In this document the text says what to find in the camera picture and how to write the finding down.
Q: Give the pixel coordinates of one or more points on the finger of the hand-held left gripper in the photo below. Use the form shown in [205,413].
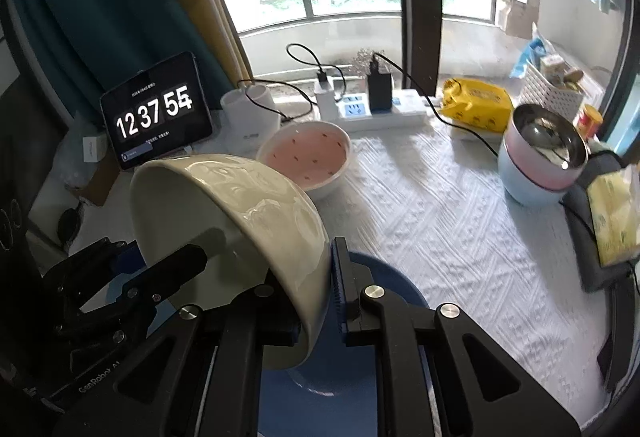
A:
[127,259]
[175,267]

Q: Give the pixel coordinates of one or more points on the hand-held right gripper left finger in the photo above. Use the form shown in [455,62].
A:
[240,327]

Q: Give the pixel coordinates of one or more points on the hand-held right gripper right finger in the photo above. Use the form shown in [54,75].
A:
[341,287]

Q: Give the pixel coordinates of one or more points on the cream bowl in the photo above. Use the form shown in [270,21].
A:
[240,212]

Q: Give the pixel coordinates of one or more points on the pink speckled bowl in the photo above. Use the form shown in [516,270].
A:
[305,152]

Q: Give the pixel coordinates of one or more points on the brown cardboard box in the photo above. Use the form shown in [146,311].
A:
[100,182]

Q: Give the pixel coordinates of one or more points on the small white box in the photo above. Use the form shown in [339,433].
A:
[93,148]

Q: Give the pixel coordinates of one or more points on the clear plastic bag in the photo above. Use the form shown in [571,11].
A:
[70,157]

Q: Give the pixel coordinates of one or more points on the black tablet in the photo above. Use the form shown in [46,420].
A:
[155,112]

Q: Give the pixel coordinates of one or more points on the white power strip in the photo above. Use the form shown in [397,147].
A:
[400,109]

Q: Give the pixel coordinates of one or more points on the white charger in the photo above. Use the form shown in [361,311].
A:
[326,99]

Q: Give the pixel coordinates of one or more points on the black charger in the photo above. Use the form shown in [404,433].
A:
[380,87]

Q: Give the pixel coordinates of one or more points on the pale blue bowl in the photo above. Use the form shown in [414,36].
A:
[525,189]

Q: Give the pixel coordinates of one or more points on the teal curtain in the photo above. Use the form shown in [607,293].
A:
[75,17]

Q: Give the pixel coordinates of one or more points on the pink steel-lined bowl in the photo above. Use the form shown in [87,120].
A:
[545,142]

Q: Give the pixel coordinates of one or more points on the yellow curtain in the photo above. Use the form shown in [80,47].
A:
[192,17]

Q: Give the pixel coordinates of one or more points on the yellow tissue pack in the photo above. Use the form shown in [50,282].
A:
[615,217]

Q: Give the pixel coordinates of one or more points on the white plastic basket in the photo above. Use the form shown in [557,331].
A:
[545,89]

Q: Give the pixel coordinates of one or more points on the blue packet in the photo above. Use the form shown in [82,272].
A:
[530,57]

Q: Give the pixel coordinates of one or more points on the red yellow can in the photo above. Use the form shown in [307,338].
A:
[589,121]

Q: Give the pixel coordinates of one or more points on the flat brown carton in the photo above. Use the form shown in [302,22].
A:
[517,17]

